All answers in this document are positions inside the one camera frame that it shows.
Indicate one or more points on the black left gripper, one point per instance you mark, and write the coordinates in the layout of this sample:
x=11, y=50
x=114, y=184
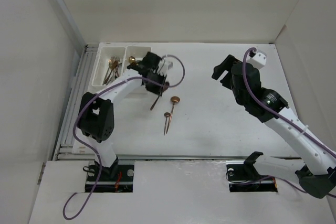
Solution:
x=157, y=90

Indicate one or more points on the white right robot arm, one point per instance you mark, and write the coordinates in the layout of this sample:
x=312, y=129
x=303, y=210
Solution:
x=314, y=171

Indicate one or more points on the white utensil tray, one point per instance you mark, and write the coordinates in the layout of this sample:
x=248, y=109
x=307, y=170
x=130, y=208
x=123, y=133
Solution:
x=102, y=70
x=134, y=54

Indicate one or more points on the silver fork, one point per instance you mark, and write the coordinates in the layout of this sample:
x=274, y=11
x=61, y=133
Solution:
x=106, y=78

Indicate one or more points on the white left utensil tray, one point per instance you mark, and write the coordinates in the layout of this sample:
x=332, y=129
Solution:
x=102, y=70

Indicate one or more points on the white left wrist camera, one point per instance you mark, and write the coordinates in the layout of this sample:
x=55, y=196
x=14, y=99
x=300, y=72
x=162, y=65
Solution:
x=164, y=66

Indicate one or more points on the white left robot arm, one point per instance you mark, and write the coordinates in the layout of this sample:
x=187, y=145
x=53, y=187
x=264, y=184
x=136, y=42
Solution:
x=95, y=123

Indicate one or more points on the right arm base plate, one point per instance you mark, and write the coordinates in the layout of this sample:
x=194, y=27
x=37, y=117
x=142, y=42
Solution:
x=242, y=177

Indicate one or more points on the copper fork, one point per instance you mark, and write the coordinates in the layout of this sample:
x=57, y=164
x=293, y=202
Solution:
x=111, y=61

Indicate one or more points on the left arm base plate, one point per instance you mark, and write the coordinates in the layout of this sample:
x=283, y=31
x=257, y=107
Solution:
x=121, y=181

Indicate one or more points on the gold fork green handle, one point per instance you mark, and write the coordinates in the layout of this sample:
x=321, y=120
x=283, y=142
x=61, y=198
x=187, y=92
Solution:
x=114, y=71

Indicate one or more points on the black fork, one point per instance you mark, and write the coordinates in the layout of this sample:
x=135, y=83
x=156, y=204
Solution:
x=118, y=70

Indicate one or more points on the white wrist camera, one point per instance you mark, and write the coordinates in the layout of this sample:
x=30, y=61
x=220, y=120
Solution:
x=257, y=59
x=164, y=66

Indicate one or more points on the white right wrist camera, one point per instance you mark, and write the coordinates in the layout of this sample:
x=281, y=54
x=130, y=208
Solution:
x=257, y=59

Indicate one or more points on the gold spoon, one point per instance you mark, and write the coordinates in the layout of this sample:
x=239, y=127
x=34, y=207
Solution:
x=131, y=59

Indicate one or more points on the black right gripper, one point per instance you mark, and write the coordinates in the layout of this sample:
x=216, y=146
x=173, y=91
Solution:
x=226, y=64

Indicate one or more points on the aluminium rail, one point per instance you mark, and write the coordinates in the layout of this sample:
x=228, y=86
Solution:
x=81, y=157

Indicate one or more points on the white right utensil tray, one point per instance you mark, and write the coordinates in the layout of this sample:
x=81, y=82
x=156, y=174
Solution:
x=134, y=54

